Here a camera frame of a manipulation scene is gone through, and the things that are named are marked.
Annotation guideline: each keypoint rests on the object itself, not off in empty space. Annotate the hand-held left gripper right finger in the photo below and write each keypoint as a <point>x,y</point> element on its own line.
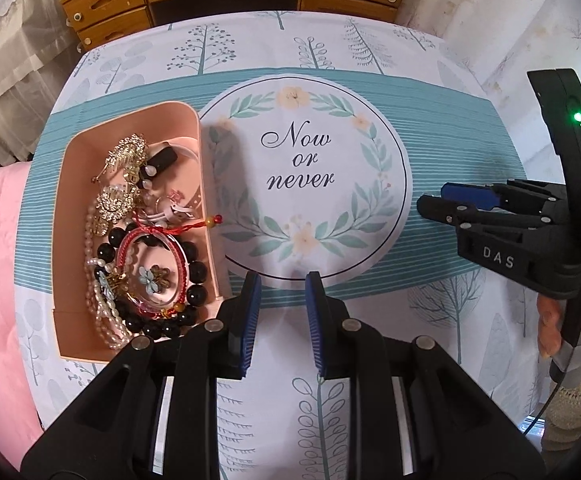
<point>314,322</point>

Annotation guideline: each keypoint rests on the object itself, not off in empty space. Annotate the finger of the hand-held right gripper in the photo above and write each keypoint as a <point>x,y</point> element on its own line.
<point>470,215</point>
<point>465,193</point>

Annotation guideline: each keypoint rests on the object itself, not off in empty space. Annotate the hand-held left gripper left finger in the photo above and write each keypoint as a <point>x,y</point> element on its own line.
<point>250,322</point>

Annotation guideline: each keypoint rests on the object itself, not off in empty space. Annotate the gold round brooch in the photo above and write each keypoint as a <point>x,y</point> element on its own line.
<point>115,205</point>

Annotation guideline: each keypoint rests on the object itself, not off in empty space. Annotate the gold leaf brooch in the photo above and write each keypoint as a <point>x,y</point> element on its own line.
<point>125,152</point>

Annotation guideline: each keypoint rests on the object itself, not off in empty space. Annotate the pink jewelry box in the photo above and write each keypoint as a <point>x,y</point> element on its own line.
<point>78,180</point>

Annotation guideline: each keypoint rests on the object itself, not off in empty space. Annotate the person's right hand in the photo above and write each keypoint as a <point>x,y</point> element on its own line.
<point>549,325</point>

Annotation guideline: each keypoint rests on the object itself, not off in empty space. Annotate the tree print tablecloth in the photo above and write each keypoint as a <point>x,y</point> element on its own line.
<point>420,310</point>

